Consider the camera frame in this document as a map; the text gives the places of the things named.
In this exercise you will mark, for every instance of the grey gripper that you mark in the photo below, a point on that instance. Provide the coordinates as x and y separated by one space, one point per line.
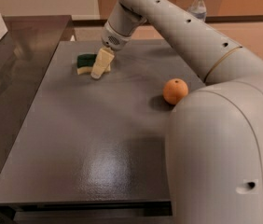
114 39

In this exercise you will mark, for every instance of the green and yellow sponge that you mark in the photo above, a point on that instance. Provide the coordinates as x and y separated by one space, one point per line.
85 63

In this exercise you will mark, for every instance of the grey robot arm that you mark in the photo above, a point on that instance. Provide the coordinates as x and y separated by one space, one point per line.
214 139

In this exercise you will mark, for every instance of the orange fruit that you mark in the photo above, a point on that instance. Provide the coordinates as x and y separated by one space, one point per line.
174 91

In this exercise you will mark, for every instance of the dark side table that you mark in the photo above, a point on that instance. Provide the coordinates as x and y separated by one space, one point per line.
25 53

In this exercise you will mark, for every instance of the clear plastic water bottle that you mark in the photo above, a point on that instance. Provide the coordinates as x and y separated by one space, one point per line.
198 9

